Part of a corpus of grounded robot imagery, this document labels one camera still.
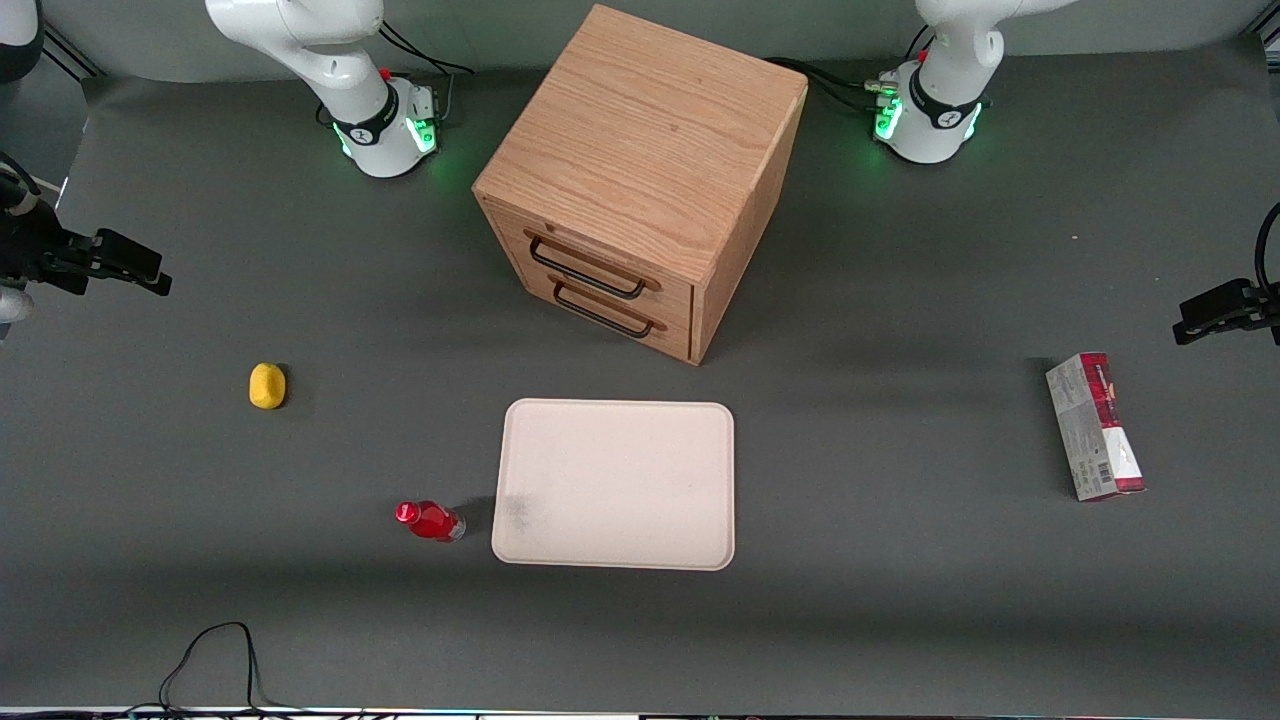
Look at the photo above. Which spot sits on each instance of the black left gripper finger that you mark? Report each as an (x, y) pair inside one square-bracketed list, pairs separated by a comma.
[(1205, 330), (1215, 302)]

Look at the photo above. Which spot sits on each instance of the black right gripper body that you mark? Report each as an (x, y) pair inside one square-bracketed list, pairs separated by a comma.
[(32, 247)]

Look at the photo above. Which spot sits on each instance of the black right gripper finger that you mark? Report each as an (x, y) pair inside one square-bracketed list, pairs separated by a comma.
[(130, 255), (140, 282)]

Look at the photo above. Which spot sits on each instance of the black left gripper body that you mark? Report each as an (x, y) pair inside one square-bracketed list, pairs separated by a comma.
[(1262, 305)]

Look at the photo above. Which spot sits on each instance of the red coke bottle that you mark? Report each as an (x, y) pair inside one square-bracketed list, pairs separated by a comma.
[(432, 522)]

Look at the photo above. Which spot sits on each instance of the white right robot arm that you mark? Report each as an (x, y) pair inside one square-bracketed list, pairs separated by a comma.
[(340, 90)]

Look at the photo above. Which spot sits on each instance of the beige plastic tray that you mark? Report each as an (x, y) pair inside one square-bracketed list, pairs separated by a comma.
[(615, 485)]

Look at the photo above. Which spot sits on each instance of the red and grey carton box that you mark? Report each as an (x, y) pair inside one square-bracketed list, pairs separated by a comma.
[(1095, 430)]

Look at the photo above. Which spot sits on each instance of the yellow lemon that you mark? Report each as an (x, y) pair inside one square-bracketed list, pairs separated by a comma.
[(267, 386)]

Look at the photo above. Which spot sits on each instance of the oak wooden drawer cabinet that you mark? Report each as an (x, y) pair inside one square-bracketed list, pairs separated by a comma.
[(640, 130)]

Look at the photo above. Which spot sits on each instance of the wooden drawer front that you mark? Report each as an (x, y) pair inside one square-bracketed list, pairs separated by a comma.
[(675, 335), (670, 295)]

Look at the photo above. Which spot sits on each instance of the dark metal frame rail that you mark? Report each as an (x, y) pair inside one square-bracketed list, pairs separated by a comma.
[(70, 55), (1268, 38)]

